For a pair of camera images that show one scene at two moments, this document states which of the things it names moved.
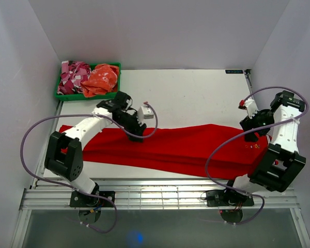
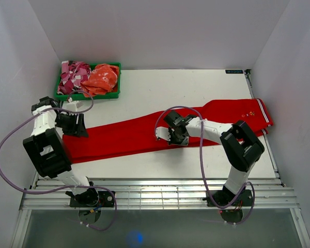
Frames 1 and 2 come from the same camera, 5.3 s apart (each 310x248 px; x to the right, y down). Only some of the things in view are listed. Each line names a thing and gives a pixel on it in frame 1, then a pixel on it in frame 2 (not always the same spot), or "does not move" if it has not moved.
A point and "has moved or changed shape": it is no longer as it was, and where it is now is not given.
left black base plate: x=96 y=199 does not move
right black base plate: x=228 y=198 does not move
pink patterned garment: x=73 y=73 does not move
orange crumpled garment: x=103 y=80 does not move
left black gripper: x=136 y=130 → x=77 y=129
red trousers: x=219 y=149 has moved or changed shape
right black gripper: x=247 y=124 → x=185 y=142
